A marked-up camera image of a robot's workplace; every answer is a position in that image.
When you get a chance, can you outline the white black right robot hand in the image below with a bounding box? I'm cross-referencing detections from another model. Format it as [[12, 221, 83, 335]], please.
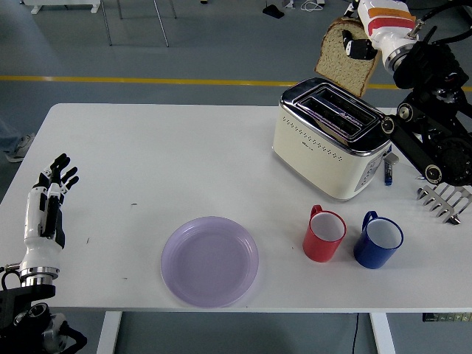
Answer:
[[341, 0, 417, 60]]

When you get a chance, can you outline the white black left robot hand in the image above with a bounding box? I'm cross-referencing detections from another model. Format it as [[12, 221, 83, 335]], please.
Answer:
[[20, 153, 80, 272]]

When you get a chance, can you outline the brown bread slice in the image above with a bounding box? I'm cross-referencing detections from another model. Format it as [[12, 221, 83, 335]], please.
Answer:
[[313, 16, 381, 99]]

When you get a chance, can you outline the purple plastic plate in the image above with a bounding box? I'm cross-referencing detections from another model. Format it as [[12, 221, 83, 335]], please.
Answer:
[[160, 216, 260, 309]]

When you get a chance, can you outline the white paper sheet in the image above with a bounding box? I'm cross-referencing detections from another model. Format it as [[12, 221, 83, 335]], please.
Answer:
[[385, 108, 425, 171]]

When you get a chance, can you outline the person's grey shoe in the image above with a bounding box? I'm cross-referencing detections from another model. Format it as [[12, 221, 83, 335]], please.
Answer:
[[4, 133, 36, 163]]

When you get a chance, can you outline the person's leg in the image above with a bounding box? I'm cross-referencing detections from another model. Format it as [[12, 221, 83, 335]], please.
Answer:
[[0, 119, 19, 152]]

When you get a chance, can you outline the white table leg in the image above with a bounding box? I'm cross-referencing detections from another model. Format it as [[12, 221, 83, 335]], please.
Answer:
[[369, 312, 398, 354], [96, 311, 123, 354]]

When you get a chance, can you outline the cream chrome two-slot toaster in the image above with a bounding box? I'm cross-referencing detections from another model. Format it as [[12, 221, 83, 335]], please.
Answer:
[[271, 77, 400, 203]]

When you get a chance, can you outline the silver metal toast rack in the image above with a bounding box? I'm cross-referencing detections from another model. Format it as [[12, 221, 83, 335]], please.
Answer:
[[416, 182, 472, 225]]

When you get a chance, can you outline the white stand base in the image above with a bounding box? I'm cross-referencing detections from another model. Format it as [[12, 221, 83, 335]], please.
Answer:
[[21, 0, 101, 15]]

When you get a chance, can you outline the blue enamel mug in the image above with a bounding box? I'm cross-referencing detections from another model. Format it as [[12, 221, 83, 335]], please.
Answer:
[[353, 210, 404, 270]]

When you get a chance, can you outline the red enamel mug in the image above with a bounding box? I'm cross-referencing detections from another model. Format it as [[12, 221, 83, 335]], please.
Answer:
[[302, 204, 347, 263]]

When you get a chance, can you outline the black table control panel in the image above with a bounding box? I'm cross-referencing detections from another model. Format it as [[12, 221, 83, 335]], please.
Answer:
[[422, 312, 472, 322]]

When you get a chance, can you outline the grey metal chair frame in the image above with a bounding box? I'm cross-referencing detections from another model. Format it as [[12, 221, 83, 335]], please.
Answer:
[[100, 0, 178, 48]]

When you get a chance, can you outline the thin black hanging cable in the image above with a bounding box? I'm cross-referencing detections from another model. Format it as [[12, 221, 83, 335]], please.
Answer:
[[352, 313, 361, 354]]

